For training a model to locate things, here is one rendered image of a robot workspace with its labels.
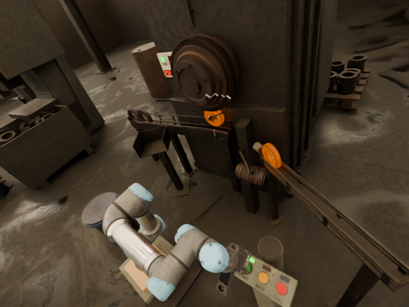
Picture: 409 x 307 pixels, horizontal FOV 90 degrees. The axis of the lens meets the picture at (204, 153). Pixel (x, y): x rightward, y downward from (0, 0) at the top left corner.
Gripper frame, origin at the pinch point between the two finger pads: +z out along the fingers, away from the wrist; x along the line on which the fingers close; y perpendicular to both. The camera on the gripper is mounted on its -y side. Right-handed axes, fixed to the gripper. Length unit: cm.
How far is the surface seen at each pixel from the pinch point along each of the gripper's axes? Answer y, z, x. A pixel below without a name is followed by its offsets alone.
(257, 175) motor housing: 50, 34, 22
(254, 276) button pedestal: -1.4, 6.7, -4.0
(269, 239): 15.5, 20.9, -1.9
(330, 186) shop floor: 80, 100, -17
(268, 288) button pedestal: -2.7, 6.7, -10.4
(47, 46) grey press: 113, -40, 323
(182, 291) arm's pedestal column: -40, 54, 47
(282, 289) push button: 0.1, 5.6, -15.5
